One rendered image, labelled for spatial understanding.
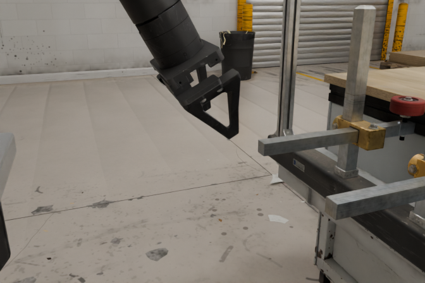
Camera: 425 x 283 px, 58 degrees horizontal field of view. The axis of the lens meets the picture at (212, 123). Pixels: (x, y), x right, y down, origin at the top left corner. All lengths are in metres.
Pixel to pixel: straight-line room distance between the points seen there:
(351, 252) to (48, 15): 5.41
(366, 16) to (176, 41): 0.64
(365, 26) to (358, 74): 0.11
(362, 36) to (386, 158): 0.44
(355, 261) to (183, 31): 1.27
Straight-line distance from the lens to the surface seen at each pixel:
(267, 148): 0.85
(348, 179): 1.06
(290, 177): 1.34
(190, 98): 0.38
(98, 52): 6.23
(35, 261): 2.03
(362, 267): 1.54
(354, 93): 0.99
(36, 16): 6.19
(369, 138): 0.96
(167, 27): 0.41
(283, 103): 1.27
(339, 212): 0.67
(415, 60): 7.02
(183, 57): 0.41
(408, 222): 0.92
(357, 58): 0.98
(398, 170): 1.23
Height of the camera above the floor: 1.14
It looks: 18 degrees down
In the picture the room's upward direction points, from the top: straight up
